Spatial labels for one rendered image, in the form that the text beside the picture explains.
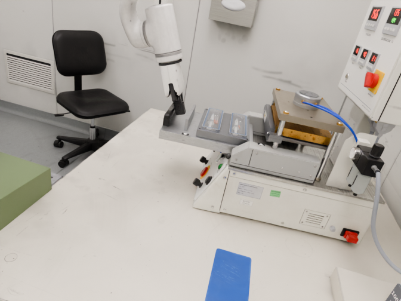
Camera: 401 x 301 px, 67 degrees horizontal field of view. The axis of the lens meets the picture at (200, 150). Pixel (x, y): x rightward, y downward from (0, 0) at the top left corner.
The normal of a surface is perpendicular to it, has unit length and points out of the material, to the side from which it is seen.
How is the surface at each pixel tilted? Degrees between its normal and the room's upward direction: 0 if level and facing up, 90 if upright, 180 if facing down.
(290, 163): 90
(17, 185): 4
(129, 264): 0
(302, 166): 90
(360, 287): 0
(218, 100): 90
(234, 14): 90
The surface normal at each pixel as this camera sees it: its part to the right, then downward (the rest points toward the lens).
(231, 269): 0.18, -0.87
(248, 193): -0.14, 0.44
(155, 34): -0.40, 0.45
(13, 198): 0.96, 0.25
